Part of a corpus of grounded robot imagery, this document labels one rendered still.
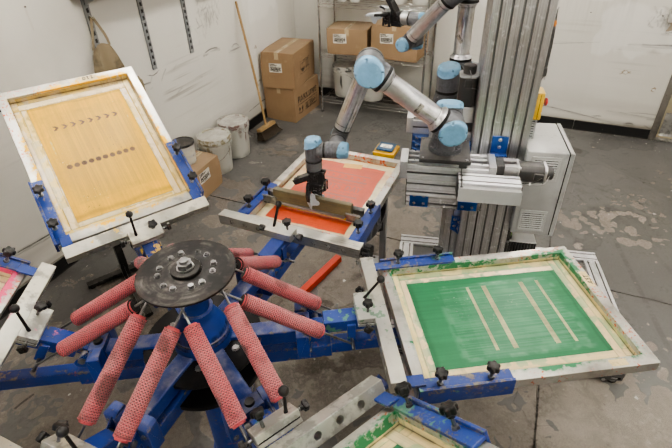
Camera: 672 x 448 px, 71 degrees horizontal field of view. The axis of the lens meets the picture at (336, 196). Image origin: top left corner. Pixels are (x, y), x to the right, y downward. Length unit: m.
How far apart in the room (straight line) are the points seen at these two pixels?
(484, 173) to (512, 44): 0.55
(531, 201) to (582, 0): 3.22
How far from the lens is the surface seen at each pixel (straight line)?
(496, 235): 2.65
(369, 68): 1.85
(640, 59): 5.59
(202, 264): 1.52
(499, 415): 2.77
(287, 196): 2.27
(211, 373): 1.39
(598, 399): 3.01
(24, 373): 1.99
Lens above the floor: 2.27
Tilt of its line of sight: 33 degrees down
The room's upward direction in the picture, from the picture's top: 2 degrees counter-clockwise
